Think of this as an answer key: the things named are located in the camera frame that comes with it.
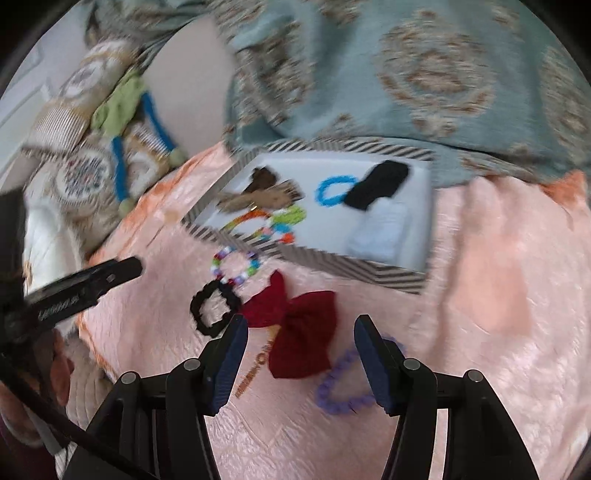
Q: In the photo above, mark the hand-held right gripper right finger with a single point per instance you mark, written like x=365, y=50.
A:
x=371, y=360

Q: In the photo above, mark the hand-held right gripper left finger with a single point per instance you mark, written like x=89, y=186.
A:
x=231, y=360

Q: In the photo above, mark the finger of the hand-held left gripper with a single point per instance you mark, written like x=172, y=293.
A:
x=92, y=286

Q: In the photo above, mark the dark red hair bow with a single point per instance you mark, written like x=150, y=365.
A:
x=300, y=332

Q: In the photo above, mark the striped box with white inside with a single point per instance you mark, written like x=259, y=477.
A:
x=323, y=221

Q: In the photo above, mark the black scrunchie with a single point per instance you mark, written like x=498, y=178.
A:
x=198, y=307

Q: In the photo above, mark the beige patterned pillow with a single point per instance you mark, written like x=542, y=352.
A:
x=78, y=175

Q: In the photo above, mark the pink quilted blanket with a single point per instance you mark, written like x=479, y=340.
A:
x=485, y=323

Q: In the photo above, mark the white cloth piece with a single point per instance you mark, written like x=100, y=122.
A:
x=378, y=230

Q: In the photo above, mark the brown hair bow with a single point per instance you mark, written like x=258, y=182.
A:
x=263, y=194

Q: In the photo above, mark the black cloth headband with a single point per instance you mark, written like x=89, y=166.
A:
x=378, y=184

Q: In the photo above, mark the green and blue soft toy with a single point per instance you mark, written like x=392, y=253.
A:
x=117, y=110

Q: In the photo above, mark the plain beige cushion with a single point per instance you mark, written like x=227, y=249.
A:
x=194, y=83

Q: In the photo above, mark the teal patterned blanket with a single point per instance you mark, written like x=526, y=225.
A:
x=369, y=115

